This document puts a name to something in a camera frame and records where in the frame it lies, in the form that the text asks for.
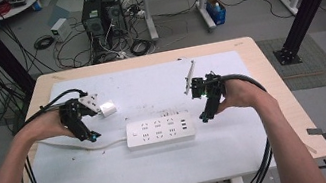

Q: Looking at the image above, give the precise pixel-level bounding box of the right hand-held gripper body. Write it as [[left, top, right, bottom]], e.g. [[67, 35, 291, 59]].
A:
[[178, 55, 228, 105]]

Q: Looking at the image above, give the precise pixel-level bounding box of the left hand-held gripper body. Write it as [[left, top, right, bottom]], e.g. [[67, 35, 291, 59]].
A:
[[56, 92, 103, 128]]

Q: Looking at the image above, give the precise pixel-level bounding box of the white charger plug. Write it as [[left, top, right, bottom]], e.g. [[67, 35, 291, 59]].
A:
[[97, 99, 120, 120]]

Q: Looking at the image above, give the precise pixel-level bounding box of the white power strip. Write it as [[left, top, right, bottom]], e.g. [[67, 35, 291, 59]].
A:
[[123, 110, 198, 152]]

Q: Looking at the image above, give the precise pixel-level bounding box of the person's right hand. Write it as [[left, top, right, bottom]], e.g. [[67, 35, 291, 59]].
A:
[[210, 73, 271, 117]]

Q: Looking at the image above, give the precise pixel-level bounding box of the person's left hand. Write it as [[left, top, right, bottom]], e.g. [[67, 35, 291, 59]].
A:
[[21, 106, 75, 146]]

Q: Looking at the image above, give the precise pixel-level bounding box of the white table mat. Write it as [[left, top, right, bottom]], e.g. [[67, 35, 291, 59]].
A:
[[7, 46, 279, 183]]

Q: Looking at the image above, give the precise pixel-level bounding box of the small white box device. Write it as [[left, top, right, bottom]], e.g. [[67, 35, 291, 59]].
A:
[[48, 16, 75, 45]]

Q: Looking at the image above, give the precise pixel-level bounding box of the black computer tower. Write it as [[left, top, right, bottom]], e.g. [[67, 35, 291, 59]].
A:
[[77, 0, 111, 41], [101, 0, 129, 38]]

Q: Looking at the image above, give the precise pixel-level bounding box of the grey floor mat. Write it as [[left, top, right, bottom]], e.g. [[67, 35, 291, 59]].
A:
[[256, 28, 326, 99]]

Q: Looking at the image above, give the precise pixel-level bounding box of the black tape strip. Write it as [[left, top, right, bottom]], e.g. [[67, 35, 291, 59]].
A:
[[306, 125, 326, 143]]

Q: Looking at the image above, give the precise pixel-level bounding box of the round white table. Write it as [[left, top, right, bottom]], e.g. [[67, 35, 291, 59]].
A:
[[0, 0, 46, 22]]

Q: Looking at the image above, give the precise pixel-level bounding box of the white power strip cable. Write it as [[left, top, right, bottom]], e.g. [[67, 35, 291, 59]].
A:
[[37, 124, 130, 161]]

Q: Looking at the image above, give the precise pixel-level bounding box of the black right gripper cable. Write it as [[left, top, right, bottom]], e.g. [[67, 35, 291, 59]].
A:
[[219, 68, 285, 183]]

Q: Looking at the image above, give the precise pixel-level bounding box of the coiled black cable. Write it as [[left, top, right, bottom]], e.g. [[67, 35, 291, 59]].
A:
[[127, 36, 156, 59], [32, 34, 57, 52]]

